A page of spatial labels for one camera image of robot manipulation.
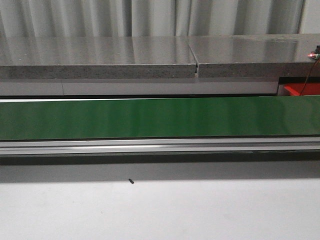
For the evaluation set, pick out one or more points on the white pleated curtain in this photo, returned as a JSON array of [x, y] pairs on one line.
[[132, 18]]

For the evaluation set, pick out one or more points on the aluminium conveyor frame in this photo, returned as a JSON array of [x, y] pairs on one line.
[[154, 150]]

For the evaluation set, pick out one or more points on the grey granite counter slab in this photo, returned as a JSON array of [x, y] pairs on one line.
[[269, 55], [69, 58]]

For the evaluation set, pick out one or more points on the red plastic tray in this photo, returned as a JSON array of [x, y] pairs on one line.
[[301, 89]]

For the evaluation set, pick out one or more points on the green conveyor belt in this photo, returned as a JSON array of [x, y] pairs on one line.
[[160, 118]]

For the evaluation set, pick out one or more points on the small green circuit board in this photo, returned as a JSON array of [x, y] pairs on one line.
[[314, 55]]

